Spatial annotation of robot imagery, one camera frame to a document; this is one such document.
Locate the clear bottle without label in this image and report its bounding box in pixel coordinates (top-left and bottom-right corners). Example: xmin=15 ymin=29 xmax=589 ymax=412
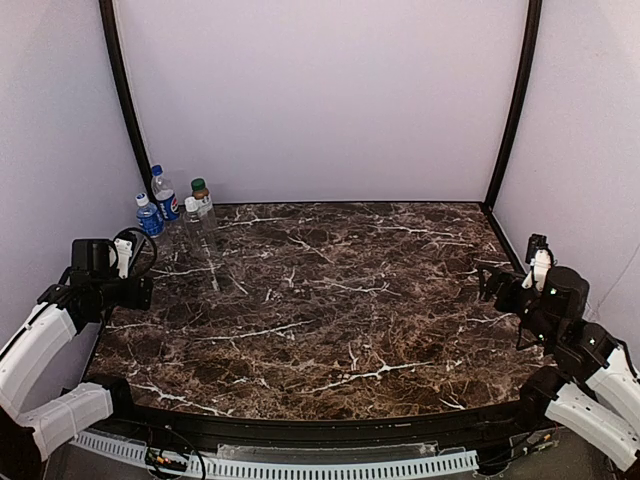
xmin=183 ymin=209 xmax=217 ymax=259

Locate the left black frame post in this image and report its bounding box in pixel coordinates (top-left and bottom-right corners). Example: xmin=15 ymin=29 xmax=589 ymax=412
xmin=98 ymin=0 xmax=153 ymax=198

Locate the black front rail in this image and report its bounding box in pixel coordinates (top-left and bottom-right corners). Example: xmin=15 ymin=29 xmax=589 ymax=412
xmin=93 ymin=401 xmax=553 ymax=451

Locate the black frame post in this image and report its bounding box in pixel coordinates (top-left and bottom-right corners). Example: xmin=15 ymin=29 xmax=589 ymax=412
xmin=98 ymin=0 xmax=153 ymax=198
xmin=482 ymin=0 xmax=543 ymax=214

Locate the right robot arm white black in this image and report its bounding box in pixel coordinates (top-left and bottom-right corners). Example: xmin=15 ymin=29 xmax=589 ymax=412
xmin=478 ymin=261 xmax=639 ymax=473

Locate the white slotted cable duct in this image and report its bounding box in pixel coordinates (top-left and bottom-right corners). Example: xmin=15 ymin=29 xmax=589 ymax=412
xmin=70 ymin=432 xmax=479 ymax=479

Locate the small blue label water bottle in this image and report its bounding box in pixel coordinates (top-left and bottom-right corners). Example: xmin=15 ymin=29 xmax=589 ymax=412
xmin=135 ymin=193 xmax=168 ymax=241

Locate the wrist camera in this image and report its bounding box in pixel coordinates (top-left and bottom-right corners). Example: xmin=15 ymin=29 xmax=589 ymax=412
xmin=110 ymin=237 xmax=134 ymax=279
xmin=521 ymin=234 xmax=554 ymax=292

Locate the Pepsi bottle blue cap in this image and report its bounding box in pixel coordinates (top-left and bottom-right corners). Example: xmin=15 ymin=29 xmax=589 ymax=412
xmin=151 ymin=165 xmax=180 ymax=222

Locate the Starbucks bottle green cap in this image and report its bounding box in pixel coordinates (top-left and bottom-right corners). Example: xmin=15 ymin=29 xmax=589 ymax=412
xmin=191 ymin=177 xmax=218 ymax=231

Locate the right black frame post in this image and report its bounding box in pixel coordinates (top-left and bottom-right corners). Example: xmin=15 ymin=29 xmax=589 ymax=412
xmin=482 ymin=0 xmax=543 ymax=214

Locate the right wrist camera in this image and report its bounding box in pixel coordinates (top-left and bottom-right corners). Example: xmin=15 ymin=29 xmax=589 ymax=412
xmin=521 ymin=234 xmax=554 ymax=292

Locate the white bottle cap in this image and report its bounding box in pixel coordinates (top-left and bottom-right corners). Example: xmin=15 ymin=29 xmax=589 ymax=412
xmin=185 ymin=196 xmax=199 ymax=212

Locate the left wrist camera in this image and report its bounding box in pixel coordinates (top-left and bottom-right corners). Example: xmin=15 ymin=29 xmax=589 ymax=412
xmin=110 ymin=237 xmax=134 ymax=279

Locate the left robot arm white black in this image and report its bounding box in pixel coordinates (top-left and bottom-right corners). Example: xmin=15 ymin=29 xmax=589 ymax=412
xmin=1 ymin=228 xmax=156 ymax=465

